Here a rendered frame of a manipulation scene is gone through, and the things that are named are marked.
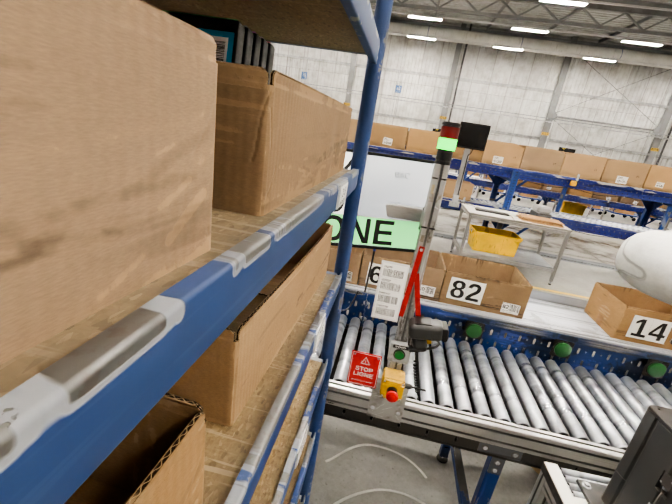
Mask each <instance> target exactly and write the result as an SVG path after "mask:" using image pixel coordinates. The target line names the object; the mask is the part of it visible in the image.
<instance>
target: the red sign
mask: <svg viewBox="0 0 672 504"><path fill-rule="evenodd" d="M381 360H382V356H378V355H373V354H369V353H365V352H360V351H356V350H352V356H351V361H350V366H349V372H348V377H347V382H349V383H354V384H358V385H362V386H366V387H370V388H374V389H375V388H376V383H377V382H378V383H381V380H382V378H381V377H378V374H379V369H380V365H381Z"/></svg>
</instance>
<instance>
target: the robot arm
mask: <svg viewBox="0 0 672 504"><path fill-rule="evenodd" d="M615 266H616V268H617V270H618V273H619V275H620V276H621V277H622V278H623V279H624V280H625V281H626V282H628V283H629V284H630V285H631V286H633V287H634V288H636V289H637V290H639V291H640V292H642V293H644V294H646V295H649V296H651V297H653V298H655V299H658V300H660V301H662V302H665V303H667V304H670V305H672V230H668V231H659V230H652V231H646V232H641V233H637V234H635V235H633V236H631V237H629V238H627V239H626V240H625V241H624V242H623V244H622V245H621V247H620V248H619V250H618V253H617V255H616V259H615Z"/></svg>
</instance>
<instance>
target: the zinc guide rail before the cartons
mask: <svg viewBox="0 0 672 504"><path fill-rule="evenodd" d="M345 289H349V290H354V291H359V292H363V293H368V294H373V295H375V294H376V289H373V288H369V287H367V289H366V292H364V289H365V287H364V286H359V285H354V284H349V283H346V285H345ZM368 290H369V291H368ZM420 304H421V305H425V306H430V307H435V308H440V309H444V310H449V311H454V312H459V313H464V314H468V315H473V316H478V317H483V318H488V319H492V320H497V321H502V322H507V323H511V324H516V325H521V326H526V327H531V328H535V329H540V330H545V331H550V332H554V333H559V334H564V335H569V336H574V337H578V338H583V339H588V340H593V341H598V342H602V343H607V344H612V345H617V346H621V347H626V348H631V349H636V350H641V351H645V352H650V353H655V354H660V355H665V356H669V357H672V350H668V349H663V348H658V347H654V346H649V345H644V344H639V343H634V342H629V341H625V340H620V339H615V338H610V337H605V336H600V335H596V334H591V333H586V332H581V331H576V330H571V329H567V328H562V327H557V326H552V325H547V324H542V323H538V322H533V321H528V320H523V319H518V318H514V317H509V316H504V315H499V314H494V313H489V312H485V311H480V310H475V309H470V308H465V307H460V306H456V305H451V304H446V303H441V302H436V301H431V300H427V299H422V298H420Z"/></svg>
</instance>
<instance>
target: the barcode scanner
mask: <svg viewBox="0 0 672 504"><path fill-rule="evenodd" d="M408 334H409V337H410V338H412V346H409V352H425V351H427V344H431V343H432V341H442V342H447V341H448V338H449V328H448V324H447V322H446V321H441V320H438V319H431V317H420V316H415V317H412V318H410V320H409V324H408Z"/></svg>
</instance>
